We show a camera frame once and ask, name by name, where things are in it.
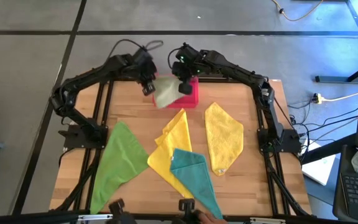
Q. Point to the teal microfiber towel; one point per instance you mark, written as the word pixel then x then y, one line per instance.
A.
pixel 194 174

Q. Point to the yellow microfiber towel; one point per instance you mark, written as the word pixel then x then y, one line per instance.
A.
pixel 172 140
pixel 224 140

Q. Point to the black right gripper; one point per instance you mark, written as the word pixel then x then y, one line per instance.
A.
pixel 180 73

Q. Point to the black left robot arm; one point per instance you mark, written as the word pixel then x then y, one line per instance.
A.
pixel 82 79

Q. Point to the person's hand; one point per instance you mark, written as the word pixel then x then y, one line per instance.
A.
pixel 211 218

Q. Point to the silver metal bracket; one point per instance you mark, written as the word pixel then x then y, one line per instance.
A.
pixel 95 216
pixel 267 221

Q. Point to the bright green microfiber towel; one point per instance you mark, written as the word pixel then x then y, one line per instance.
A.
pixel 120 161

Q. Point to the white flat box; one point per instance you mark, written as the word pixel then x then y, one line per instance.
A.
pixel 319 168

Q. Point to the yellow white power strip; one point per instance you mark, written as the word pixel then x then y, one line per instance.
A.
pixel 319 98

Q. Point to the pink translucent plastic bin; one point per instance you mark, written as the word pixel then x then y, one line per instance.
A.
pixel 191 99

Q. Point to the pale green microfiber towel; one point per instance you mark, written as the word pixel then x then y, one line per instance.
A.
pixel 166 91

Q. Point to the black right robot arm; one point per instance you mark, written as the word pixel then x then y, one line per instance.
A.
pixel 244 74

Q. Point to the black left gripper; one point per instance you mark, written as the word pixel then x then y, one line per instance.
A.
pixel 143 67

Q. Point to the black aluminium table frame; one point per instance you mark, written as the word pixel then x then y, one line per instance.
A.
pixel 104 102

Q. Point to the dark metal desk frame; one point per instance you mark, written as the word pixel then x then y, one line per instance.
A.
pixel 337 79

